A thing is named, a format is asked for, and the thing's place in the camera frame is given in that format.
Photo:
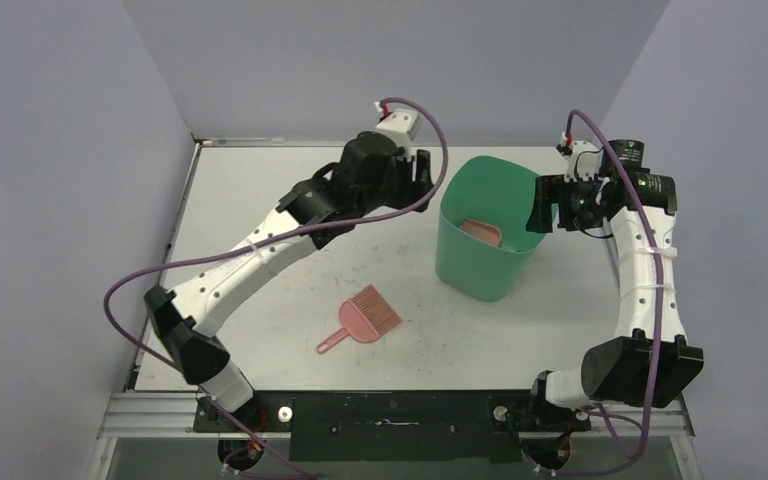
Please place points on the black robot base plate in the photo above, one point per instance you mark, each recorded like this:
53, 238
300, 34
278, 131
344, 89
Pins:
406, 425

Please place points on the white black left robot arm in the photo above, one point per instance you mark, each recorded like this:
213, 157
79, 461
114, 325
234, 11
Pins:
187, 318

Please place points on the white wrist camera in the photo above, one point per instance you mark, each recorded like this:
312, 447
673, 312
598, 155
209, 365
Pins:
401, 127
584, 162

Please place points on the green plastic waste bin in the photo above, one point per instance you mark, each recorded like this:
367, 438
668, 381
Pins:
497, 192

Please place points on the pink hand broom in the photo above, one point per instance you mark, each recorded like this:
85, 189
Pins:
365, 318

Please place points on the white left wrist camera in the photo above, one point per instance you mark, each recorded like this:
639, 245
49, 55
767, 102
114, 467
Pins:
401, 127

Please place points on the pink dustpan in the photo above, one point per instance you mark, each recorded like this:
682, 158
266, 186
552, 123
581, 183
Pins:
487, 233

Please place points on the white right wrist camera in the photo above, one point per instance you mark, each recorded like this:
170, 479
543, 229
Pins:
584, 162

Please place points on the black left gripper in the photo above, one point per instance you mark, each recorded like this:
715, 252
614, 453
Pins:
412, 189

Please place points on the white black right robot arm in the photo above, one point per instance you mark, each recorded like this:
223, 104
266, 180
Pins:
648, 362

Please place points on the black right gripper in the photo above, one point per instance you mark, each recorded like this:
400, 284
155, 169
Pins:
557, 203

